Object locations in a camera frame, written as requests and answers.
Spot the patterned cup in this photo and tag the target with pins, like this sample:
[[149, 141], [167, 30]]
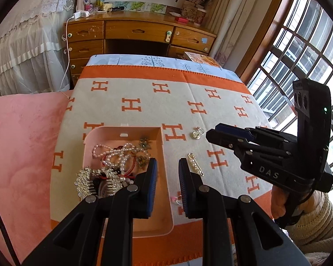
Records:
[[200, 16]]

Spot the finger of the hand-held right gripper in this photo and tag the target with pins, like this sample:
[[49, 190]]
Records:
[[233, 129], [224, 138]]

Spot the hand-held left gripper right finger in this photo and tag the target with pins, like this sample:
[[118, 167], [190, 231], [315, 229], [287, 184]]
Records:
[[184, 188]]

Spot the pink box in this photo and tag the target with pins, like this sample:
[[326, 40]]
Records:
[[161, 221]]

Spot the white drawer child lock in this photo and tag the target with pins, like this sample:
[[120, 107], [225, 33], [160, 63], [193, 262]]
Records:
[[168, 36]]

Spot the person's right forearm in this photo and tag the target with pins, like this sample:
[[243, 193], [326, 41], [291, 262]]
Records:
[[316, 221]]

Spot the person's right hand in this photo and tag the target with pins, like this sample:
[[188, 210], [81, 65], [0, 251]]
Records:
[[279, 202]]

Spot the barred window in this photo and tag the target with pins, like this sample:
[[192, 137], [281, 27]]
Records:
[[308, 47]]

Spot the crystal hair comb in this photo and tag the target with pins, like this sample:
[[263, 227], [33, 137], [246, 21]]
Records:
[[83, 180]]

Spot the blue printed bed sheet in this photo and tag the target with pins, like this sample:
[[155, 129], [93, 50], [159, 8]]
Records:
[[155, 61]]

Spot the white lace furniture cover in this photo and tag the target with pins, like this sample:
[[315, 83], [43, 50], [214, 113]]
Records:
[[30, 33]]

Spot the patterned paper bag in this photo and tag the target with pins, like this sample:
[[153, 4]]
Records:
[[189, 9]]

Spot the pale curtain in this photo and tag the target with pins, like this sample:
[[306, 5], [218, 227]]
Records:
[[233, 19]]

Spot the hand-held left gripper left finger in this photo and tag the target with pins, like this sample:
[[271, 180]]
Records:
[[152, 188]]

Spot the cluster of small bottles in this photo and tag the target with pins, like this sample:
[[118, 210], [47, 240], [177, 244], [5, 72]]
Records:
[[98, 5]]

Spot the wooden desk with drawers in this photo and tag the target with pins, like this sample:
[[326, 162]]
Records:
[[138, 30]]

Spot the orange magazine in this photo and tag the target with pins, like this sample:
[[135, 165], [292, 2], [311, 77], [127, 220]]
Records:
[[204, 59]]

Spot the small red box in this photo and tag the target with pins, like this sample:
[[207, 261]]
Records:
[[181, 19]]

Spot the pearl pin brooch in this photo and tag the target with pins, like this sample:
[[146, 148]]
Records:
[[195, 164]]

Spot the green floral wall panel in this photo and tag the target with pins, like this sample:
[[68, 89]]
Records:
[[144, 7]]

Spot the black flashlight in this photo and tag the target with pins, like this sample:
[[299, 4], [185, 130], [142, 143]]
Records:
[[116, 8]]

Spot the orange patterned blanket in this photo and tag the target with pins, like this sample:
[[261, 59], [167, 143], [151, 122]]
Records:
[[155, 108]]

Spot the small flower brooch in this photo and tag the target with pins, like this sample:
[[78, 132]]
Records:
[[144, 142], [143, 161]]

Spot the round gold pendant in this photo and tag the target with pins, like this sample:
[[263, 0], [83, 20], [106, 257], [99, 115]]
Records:
[[195, 135]]

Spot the white power adapter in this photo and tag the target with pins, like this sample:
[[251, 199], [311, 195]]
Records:
[[82, 14]]

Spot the blue sticker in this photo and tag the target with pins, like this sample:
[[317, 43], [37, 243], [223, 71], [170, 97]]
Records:
[[204, 40]]

